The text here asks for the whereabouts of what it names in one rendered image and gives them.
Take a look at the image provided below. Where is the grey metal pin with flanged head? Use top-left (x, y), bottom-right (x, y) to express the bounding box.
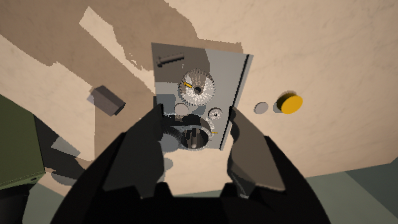
top-left (156, 53), bottom-right (184, 66)

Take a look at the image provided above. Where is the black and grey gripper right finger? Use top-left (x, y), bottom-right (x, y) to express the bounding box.
top-left (227, 106), bottom-right (331, 224)

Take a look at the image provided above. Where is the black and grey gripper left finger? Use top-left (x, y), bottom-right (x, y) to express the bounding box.
top-left (50, 103), bottom-right (164, 224)

